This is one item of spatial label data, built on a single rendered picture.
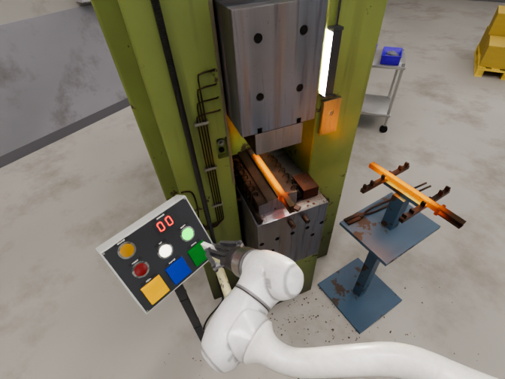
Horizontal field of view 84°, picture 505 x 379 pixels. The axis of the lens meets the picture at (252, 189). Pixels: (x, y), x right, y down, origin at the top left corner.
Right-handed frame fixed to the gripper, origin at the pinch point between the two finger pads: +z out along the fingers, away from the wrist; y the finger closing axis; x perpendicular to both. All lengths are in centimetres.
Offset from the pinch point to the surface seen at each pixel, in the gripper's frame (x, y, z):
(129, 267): 6.7, -22.5, 13.1
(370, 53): 32, 94, -21
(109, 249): 15.8, -24.0, 13.1
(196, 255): -5.5, -1.6, 12.4
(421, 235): -57, 87, -26
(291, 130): 20, 49, -8
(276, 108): 31, 43, -11
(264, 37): 52, 39, -22
